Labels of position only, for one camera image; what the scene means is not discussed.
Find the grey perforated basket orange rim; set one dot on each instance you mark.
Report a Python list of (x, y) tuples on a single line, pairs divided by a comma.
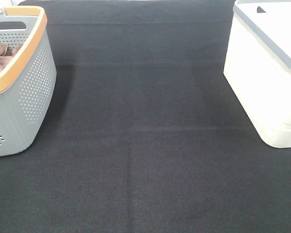
[(28, 80)]

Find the white basket grey rim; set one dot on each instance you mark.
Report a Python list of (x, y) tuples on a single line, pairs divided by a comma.
[(258, 66)]

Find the brown towel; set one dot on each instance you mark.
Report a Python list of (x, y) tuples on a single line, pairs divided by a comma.
[(6, 55)]

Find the black table cloth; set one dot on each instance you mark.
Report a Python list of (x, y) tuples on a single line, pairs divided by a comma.
[(143, 133)]

